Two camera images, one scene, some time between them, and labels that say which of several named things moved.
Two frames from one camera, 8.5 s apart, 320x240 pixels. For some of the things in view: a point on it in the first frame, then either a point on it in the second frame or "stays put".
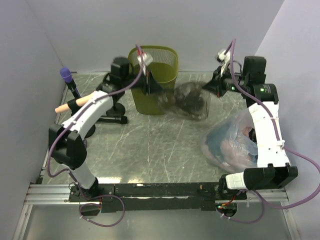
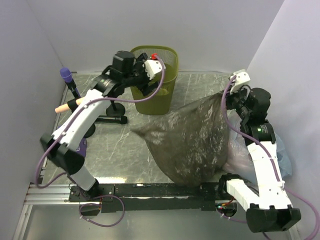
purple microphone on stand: [66, 74] stays put
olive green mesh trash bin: [165, 59] stays put
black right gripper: [216, 87] → [241, 90]
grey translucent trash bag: [189, 98] → [190, 143]
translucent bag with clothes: [230, 143] stays put
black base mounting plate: [115, 198] stays put
